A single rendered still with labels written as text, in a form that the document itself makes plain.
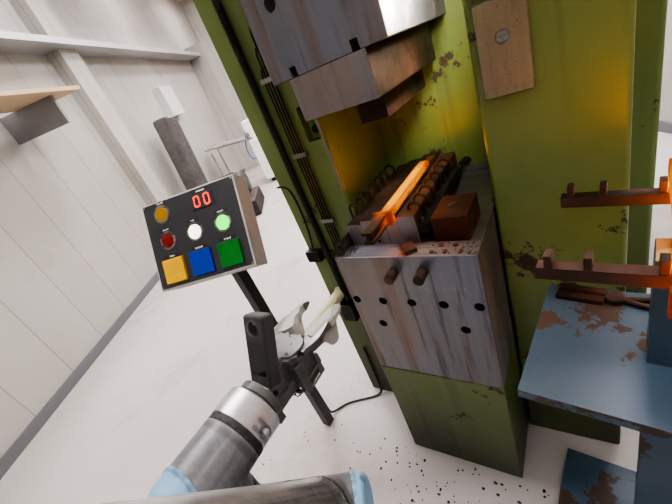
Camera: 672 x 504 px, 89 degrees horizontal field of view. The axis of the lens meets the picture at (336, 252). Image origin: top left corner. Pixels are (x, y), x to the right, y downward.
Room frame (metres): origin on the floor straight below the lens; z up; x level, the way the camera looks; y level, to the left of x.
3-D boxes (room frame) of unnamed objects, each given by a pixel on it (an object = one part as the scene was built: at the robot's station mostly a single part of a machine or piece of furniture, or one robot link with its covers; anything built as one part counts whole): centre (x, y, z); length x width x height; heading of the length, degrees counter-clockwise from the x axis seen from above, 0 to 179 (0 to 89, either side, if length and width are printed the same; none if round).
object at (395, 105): (0.98, -0.31, 1.24); 0.30 x 0.07 x 0.06; 139
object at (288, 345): (0.44, 0.16, 0.97); 0.12 x 0.08 x 0.09; 139
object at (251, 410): (0.37, 0.21, 0.98); 0.10 x 0.05 x 0.09; 49
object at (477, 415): (0.94, -0.32, 0.23); 0.56 x 0.38 x 0.47; 139
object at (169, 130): (5.11, 1.16, 0.79); 0.97 x 0.93 x 1.58; 80
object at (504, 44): (0.70, -0.45, 1.27); 0.09 x 0.02 x 0.17; 49
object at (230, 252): (0.96, 0.29, 1.01); 0.07 x 0.05 x 0.07; 74
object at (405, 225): (0.97, -0.27, 0.96); 0.42 x 0.20 x 0.09; 139
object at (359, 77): (0.97, -0.27, 1.32); 0.42 x 0.20 x 0.10; 139
